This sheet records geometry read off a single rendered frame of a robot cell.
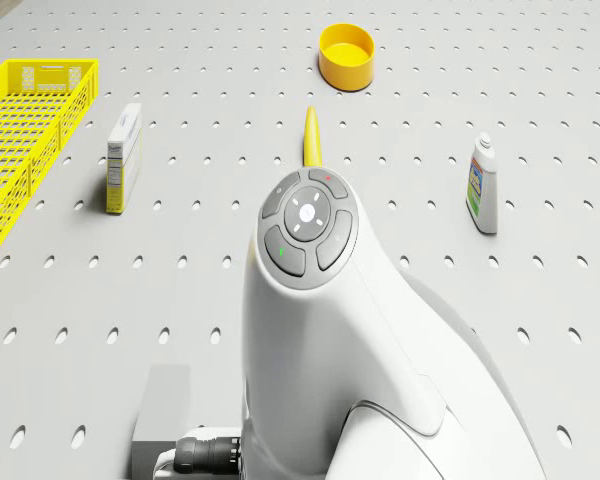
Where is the banana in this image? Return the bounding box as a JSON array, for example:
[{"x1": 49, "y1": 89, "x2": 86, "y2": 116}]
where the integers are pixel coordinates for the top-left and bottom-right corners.
[{"x1": 248, "y1": 105, "x2": 325, "y2": 269}]

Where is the yellow and white box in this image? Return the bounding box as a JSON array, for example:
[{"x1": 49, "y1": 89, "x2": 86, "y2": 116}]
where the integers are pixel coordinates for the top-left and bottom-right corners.
[{"x1": 105, "y1": 102, "x2": 143, "y2": 216}]

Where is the small white bottle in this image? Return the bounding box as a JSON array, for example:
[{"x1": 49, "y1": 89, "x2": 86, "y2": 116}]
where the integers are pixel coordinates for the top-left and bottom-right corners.
[{"x1": 464, "y1": 131, "x2": 500, "y2": 236}]

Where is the yellow bowl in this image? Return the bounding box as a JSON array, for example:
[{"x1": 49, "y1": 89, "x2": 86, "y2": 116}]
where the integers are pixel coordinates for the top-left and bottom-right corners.
[{"x1": 318, "y1": 22, "x2": 376, "y2": 93}]

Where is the yellow basket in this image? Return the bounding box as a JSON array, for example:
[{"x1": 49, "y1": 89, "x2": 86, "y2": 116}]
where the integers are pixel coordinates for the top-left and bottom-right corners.
[{"x1": 0, "y1": 58, "x2": 100, "y2": 277}]

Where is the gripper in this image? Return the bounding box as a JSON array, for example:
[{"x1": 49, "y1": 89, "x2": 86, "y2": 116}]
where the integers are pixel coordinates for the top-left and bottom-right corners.
[{"x1": 152, "y1": 425, "x2": 244, "y2": 480}]

